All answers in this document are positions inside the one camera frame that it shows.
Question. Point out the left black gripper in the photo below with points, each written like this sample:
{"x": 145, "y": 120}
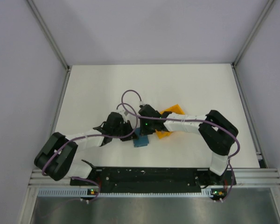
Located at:
{"x": 129, "y": 130}

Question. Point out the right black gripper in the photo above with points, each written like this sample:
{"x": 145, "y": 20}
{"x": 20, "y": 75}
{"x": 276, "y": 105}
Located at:
{"x": 143, "y": 131}

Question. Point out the blue leather card holder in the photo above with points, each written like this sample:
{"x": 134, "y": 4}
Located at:
{"x": 140, "y": 140}

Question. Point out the orange plastic card stand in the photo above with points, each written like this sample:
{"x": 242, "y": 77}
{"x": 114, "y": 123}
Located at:
{"x": 175, "y": 109}

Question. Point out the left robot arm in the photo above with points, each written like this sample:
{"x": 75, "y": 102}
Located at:
{"x": 58, "y": 157}

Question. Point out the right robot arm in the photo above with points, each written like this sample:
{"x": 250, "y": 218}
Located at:
{"x": 217, "y": 131}

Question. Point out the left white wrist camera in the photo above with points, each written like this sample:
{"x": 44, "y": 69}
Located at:
{"x": 124, "y": 113}

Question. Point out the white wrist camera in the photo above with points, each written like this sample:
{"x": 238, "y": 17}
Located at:
{"x": 142, "y": 104}
{"x": 124, "y": 113}

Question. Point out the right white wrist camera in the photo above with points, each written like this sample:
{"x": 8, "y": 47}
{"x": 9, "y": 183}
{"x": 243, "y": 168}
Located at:
{"x": 142, "y": 104}

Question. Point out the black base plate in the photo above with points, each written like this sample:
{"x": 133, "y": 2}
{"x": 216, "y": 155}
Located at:
{"x": 157, "y": 180}

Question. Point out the grey cable duct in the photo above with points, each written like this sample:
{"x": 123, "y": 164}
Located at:
{"x": 87, "y": 193}

